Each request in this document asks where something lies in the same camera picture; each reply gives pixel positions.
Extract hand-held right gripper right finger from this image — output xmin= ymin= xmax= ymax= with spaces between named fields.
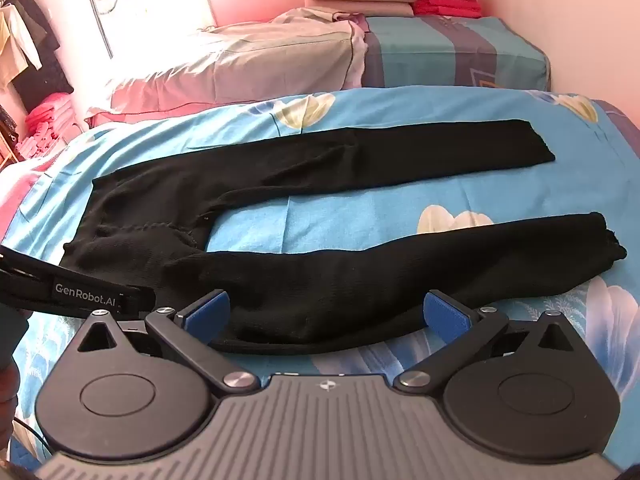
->
xmin=392 ymin=290 xmax=568 ymax=395

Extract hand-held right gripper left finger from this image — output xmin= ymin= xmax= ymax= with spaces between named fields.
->
xmin=77 ymin=289 xmax=262 ymax=396

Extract black pants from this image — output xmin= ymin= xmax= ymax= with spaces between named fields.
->
xmin=59 ymin=119 xmax=628 ymax=356

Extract blue floral bed sheet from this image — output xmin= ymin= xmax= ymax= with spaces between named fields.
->
xmin=0 ymin=87 xmax=640 ymax=463

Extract stack of pink folded cloths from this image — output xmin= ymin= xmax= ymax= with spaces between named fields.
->
xmin=15 ymin=91 xmax=82 ymax=158

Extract hanging clothes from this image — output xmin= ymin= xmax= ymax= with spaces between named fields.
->
xmin=0 ymin=0 xmax=76 ymax=111

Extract grey beige blanket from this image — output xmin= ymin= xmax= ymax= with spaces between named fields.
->
xmin=85 ymin=7 xmax=369 ymax=127

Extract striped blue bed sheet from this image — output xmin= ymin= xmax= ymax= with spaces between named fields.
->
xmin=362 ymin=14 xmax=552 ymax=92

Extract black cable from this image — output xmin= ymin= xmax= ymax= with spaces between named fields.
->
xmin=9 ymin=416 xmax=52 ymax=455

